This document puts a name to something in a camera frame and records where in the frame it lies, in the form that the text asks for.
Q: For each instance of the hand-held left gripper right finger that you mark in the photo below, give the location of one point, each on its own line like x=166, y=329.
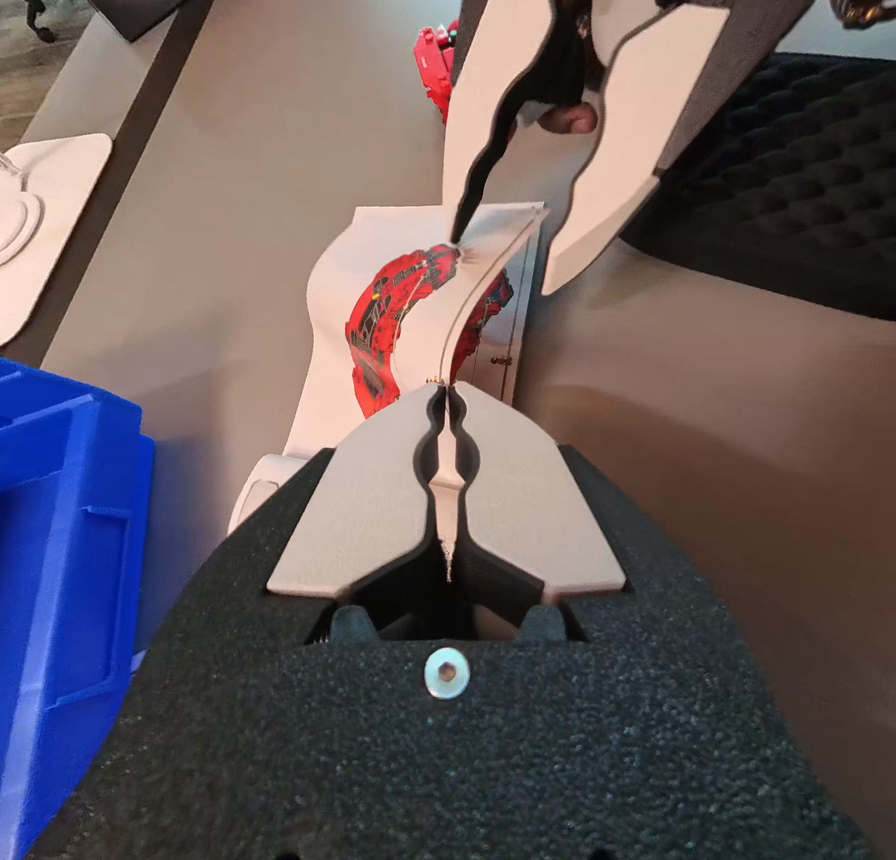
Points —
x=546, y=517

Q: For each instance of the blue plastic bin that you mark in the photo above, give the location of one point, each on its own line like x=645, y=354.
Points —
x=70, y=524

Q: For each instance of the red lego car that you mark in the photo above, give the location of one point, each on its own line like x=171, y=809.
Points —
x=430, y=61

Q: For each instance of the black foam pad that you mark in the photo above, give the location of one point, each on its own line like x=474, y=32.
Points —
x=805, y=174

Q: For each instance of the white instruction booklet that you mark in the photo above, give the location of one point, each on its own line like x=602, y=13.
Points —
x=336, y=300

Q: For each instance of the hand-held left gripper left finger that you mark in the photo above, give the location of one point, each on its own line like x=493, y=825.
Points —
x=350, y=510

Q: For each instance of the white tray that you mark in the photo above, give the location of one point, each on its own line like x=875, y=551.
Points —
x=63, y=195

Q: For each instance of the person's right hand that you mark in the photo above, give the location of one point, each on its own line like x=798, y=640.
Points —
x=570, y=119

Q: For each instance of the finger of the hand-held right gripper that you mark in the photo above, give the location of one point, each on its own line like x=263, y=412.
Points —
x=644, y=117
x=490, y=68

